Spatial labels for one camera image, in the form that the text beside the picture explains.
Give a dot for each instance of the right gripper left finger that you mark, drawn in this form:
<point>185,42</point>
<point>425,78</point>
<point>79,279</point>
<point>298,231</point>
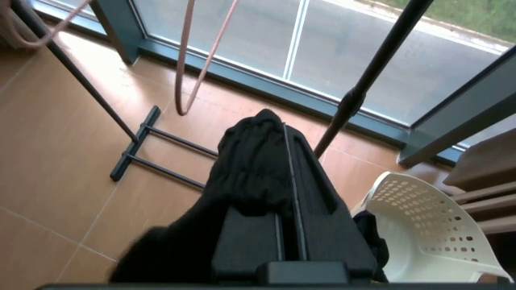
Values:
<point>242,241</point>

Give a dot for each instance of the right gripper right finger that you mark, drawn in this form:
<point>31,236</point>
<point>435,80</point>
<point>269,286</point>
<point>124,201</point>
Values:
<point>326,225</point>

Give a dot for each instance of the heap of clothes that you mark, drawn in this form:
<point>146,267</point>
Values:
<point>371,233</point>

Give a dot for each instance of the black shorts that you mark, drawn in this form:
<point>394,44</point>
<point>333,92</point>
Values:
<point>250,169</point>

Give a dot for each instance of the pink clothes hanger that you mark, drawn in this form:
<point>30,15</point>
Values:
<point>178,90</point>
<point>64,24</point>

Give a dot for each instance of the white laundry basket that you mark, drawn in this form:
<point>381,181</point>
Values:
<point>415,241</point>

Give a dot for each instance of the black clothes rack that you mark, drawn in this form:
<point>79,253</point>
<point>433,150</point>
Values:
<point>351,102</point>

